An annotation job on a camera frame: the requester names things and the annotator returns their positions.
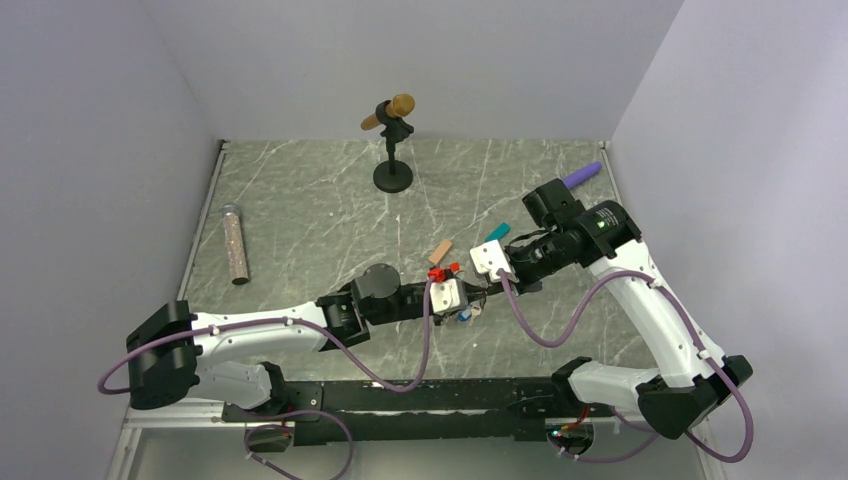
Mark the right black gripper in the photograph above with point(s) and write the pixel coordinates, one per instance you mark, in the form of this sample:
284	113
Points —
525	286

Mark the glitter tube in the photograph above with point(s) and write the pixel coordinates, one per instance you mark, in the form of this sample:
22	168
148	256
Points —
236	254

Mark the black microphone stand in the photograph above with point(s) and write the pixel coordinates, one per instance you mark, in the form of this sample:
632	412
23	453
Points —
392	175

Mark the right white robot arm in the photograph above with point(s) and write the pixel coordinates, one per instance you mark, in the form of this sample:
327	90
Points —
692	376

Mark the red carabiner keyring with chain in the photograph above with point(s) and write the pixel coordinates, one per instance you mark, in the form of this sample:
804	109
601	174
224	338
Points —
476	294

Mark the teal block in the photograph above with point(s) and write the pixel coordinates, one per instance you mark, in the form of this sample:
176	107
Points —
499	232

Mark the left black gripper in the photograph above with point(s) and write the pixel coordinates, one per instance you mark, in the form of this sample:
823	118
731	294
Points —
472	288

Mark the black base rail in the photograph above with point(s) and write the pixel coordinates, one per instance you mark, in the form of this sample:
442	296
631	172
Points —
521	408

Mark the purple cylinder handle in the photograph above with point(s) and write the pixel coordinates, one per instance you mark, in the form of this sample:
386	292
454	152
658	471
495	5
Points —
582	175

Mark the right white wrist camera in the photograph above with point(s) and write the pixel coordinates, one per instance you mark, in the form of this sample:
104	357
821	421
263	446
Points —
491	262

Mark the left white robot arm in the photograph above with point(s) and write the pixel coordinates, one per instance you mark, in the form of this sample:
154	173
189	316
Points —
178	354

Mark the peach block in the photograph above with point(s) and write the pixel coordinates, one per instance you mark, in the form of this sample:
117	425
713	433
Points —
440	252

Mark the brown microphone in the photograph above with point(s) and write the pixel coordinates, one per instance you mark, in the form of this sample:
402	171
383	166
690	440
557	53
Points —
399	106

